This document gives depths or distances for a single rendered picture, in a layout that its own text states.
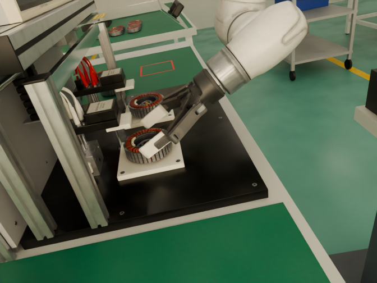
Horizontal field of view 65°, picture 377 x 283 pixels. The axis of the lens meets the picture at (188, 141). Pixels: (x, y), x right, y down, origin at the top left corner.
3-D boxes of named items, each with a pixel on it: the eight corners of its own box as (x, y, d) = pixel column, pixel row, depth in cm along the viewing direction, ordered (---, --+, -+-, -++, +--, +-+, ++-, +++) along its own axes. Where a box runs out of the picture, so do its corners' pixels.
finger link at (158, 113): (160, 104, 73) (160, 103, 73) (139, 122, 74) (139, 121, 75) (168, 113, 74) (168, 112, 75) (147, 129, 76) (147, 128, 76)
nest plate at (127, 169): (178, 134, 79) (177, 130, 78) (184, 167, 66) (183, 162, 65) (122, 146, 78) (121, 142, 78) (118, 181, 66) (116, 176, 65)
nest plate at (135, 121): (170, 100, 100) (170, 96, 99) (175, 119, 87) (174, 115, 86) (127, 109, 99) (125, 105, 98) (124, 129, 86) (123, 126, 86)
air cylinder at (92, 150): (104, 157, 75) (97, 138, 72) (100, 175, 69) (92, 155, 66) (84, 161, 75) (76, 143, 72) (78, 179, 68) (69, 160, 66)
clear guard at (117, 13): (179, 16, 97) (175, -4, 94) (188, 29, 76) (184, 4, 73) (79, 36, 96) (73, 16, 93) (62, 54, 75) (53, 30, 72)
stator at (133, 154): (170, 135, 77) (168, 122, 75) (175, 159, 67) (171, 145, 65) (127, 144, 76) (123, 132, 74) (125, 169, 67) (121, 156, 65)
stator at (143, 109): (163, 99, 98) (161, 88, 96) (168, 113, 88) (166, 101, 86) (130, 107, 97) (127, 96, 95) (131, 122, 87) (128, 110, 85)
